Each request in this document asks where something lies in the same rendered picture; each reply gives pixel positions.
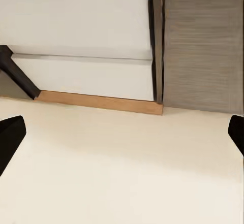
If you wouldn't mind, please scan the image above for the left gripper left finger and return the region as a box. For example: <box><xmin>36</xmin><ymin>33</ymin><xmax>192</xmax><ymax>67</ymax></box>
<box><xmin>0</xmin><ymin>115</ymin><xmax>26</xmax><ymax>176</ymax></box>

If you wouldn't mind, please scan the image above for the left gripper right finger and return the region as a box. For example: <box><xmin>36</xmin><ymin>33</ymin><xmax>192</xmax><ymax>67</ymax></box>
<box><xmin>228</xmin><ymin>115</ymin><xmax>244</xmax><ymax>156</ymax></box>

